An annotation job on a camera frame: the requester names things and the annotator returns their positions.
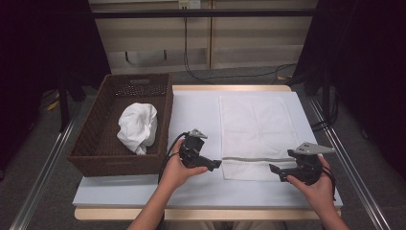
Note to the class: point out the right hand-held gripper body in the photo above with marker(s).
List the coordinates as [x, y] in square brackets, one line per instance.
[309, 169]

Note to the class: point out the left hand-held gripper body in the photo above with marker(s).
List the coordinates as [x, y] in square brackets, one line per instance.
[191, 150]

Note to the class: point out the white mesh laundry bag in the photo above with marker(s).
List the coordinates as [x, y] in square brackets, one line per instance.
[255, 127]

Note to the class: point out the white garment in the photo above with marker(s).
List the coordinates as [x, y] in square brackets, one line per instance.
[137, 126]

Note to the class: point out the brown woven basket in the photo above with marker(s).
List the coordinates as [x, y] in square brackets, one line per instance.
[105, 137]

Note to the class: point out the person's right hand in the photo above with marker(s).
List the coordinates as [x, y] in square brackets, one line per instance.
[322, 191]

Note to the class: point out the person's left hand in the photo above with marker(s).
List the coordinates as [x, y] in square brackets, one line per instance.
[174, 174]

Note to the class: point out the light blue table mat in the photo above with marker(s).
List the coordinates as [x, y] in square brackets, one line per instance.
[198, 111]

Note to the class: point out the wooden table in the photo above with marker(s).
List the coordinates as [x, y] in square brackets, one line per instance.
[223, 87]

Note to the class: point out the black metal stand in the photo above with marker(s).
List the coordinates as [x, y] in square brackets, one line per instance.
[325, 96]
[63, 108]

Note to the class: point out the dark curtain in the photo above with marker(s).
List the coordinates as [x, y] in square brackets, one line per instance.
[38, 64]
[367, 80]

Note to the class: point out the black horizontal bar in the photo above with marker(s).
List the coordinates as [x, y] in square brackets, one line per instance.
[191, 13]

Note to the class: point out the yellow floor tape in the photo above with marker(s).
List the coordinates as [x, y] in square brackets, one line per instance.
[52, 105]

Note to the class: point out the metal floor rail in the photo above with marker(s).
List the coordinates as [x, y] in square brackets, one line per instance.
[351, 179]
[41, 179]

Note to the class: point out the white wall socket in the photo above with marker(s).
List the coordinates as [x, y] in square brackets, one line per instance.
[189, 4]

